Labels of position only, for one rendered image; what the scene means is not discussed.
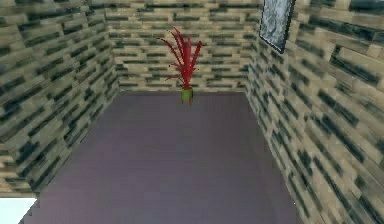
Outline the red house plant green pot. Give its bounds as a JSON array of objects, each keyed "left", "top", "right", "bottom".
[{"left": 156, "top": 26, "right": 203, "bottom": 106}]

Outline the grey framed wall picture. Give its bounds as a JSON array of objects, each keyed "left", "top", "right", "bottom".
[{"left": 258, "top": 0, "right": 297, "bottom": 55}]

